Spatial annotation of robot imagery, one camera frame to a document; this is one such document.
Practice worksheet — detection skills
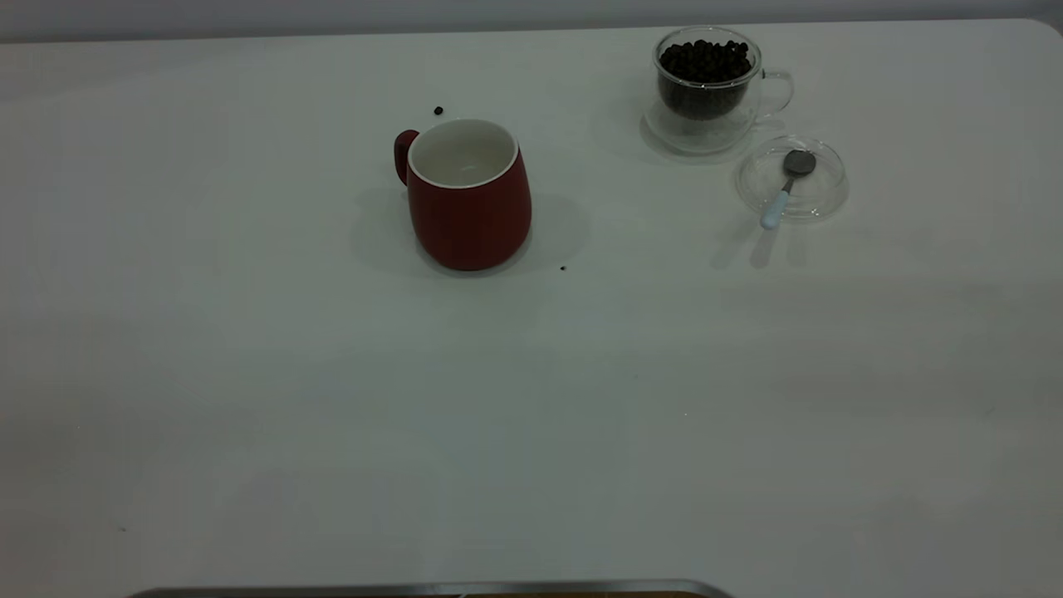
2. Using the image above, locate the red ceramic mug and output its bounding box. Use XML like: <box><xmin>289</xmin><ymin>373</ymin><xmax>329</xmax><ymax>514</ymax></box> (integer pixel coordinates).
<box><xmin>393</xmin><ymin>117</ymin><xmax>533</xmax><ymax>272</ymax></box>

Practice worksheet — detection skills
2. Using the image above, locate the spoon with pale blue handle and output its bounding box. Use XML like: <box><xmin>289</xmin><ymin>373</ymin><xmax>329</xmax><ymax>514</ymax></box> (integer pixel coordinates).
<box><xmin>760</xmin><ymin>149</ymin><xmax>818</xmax><ymax>231</ymax></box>

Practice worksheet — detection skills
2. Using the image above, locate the clear glass cup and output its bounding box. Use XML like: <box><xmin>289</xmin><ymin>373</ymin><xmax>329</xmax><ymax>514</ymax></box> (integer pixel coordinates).
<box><xmin>644</xmin><ymin>25</ymin><xmax>796</xmax><ymax>159</ymax></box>

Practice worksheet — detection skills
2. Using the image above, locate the coffee beans pile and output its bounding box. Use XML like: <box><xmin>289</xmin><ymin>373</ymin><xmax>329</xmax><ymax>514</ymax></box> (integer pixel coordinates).
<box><xmin>659</xmin><ymin>38</ymin><xmax>752</xmax><ymax>120</ymax></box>

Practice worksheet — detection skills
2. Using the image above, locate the clear glass saucer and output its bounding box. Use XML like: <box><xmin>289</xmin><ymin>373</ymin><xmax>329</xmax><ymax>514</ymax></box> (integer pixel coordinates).
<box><xmin>734</xmin><ymin>135</ymin><xmax>850</xmax><ymax>225</ymax></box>

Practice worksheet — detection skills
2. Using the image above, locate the silver metal bar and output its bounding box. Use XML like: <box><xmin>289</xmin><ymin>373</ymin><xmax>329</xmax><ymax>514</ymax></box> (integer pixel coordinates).
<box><xmin>125</xmin><ymin>579</ymin><xmax>736</xmax><ymax>598</ymax></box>

